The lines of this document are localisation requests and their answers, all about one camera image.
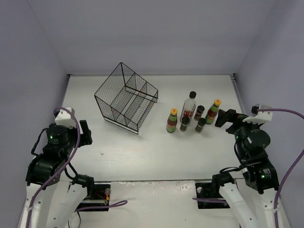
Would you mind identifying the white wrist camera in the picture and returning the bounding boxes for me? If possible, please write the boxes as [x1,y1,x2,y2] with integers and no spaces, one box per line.
[54,109,76,129]
[242,104,273,125]

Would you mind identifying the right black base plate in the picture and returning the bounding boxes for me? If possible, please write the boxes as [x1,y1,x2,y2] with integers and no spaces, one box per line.
[195,182,230,209]

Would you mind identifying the purple cable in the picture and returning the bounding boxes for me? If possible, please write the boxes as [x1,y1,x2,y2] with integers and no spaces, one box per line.
[25,108,128,228]
[192,108,304,228]

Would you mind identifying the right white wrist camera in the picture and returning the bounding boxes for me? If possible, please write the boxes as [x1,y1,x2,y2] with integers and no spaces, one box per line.
[242,104,273,125]

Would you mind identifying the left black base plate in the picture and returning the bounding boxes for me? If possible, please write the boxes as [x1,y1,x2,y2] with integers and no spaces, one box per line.
[76,183,111,212]

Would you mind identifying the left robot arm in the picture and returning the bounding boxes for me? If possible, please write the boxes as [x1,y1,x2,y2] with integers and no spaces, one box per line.
[20,120,93,228]

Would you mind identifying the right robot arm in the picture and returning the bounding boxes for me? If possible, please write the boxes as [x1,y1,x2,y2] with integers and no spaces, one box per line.
[210,106,284,228]

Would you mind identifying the sauce bottle yellow cap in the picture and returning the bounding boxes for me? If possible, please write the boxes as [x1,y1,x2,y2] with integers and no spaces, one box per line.
[205,99,221,124]
[166,108,178,133]

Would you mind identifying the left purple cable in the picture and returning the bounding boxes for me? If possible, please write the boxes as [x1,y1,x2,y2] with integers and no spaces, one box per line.
[25,108,128,228]

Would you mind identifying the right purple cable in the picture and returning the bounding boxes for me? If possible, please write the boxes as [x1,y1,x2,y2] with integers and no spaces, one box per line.
[192,108,304,228]

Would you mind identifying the spice jar taped lid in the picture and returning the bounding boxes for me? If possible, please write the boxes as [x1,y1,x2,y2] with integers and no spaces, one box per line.
[194,105,205,121]

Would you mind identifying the spice jar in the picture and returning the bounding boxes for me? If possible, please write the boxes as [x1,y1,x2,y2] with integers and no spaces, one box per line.
[195,118,206,133]
[180,116,190,132]

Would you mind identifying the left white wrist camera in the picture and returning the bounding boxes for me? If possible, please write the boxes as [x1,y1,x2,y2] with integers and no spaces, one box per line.
[54,109,76,129]

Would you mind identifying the black wire mesh rack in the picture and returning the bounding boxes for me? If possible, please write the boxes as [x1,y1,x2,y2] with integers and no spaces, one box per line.
[94,62,159,134]

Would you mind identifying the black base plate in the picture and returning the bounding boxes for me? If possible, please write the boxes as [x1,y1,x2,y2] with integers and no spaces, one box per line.
[76,183,111,212]
[195,182,230,209]

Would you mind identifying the clear bottle red label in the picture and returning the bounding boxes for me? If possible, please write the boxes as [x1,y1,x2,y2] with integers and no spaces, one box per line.
[180,91,196,121]

